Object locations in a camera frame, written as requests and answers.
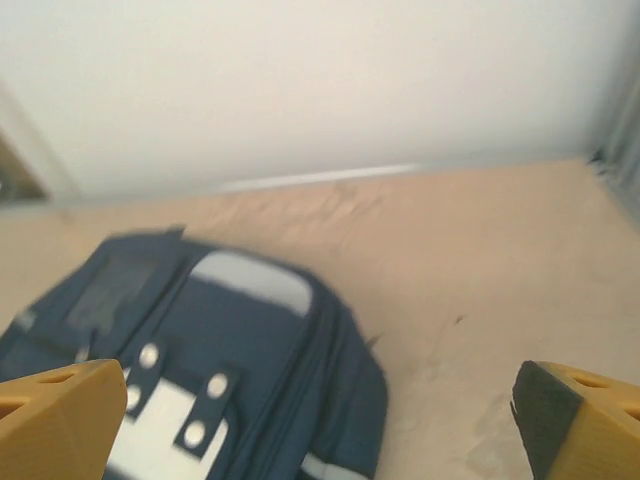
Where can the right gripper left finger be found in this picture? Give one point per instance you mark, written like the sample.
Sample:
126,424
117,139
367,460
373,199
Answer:
55,425

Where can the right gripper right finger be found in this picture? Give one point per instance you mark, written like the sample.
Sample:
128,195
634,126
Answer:
590,430

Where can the navy blue backpack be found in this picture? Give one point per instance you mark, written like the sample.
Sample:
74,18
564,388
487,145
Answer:
240,350

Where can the thin aluminium table rail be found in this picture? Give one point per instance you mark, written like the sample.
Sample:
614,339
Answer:
325,177

